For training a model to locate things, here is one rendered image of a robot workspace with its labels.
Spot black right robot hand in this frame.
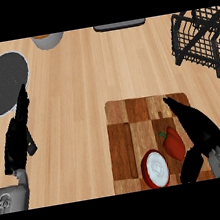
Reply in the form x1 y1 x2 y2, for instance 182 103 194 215
162 88 220 186

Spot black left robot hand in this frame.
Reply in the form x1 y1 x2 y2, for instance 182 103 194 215
0 82 42 176

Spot red bell pepper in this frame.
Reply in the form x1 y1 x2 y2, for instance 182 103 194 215
157 123 189 165

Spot wooden cutting board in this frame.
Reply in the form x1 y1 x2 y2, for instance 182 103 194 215
100 86 217 196

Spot dark grey round plate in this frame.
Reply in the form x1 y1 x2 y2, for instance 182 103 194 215
0 48 37 118

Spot grey bowl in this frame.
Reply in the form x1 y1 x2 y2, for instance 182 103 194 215
30 31 67 54

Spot black wire tiered basket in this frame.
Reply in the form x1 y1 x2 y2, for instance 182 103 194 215
165 4 220 87

